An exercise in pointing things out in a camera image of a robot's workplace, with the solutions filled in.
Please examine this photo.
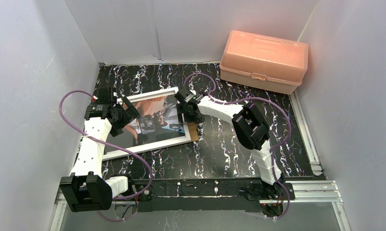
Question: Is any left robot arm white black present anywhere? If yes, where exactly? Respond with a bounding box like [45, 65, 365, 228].
[60, 87, 139, 212]

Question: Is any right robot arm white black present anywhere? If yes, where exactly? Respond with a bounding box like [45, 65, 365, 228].
[175, 88, 283, 185]

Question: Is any pink plastic storage box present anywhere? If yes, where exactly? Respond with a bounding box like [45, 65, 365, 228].
[219, 30, 309, 95]

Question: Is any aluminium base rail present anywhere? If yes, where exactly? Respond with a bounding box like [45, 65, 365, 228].
[54, 180, 343, 205]

